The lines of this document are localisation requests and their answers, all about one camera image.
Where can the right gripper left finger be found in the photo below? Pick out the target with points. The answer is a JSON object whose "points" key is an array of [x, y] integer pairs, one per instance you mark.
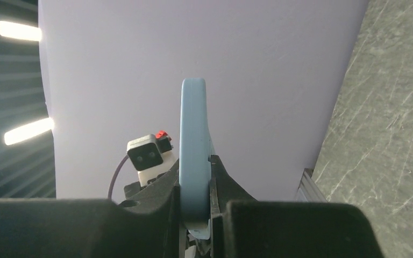
{"points": [[40, 227]]}

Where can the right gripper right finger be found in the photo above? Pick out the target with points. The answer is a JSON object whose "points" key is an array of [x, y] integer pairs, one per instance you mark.
{"points": [[245, 227]]}

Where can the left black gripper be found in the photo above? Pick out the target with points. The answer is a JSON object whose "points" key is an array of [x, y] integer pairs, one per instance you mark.
{"points": [[154, 194]]}

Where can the phone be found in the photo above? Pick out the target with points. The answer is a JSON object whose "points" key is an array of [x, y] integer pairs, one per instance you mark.
{"points": [[194, 165]]}

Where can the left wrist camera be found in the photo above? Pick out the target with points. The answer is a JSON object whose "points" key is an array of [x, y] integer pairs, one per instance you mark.
{"points": [[151, 155]]}

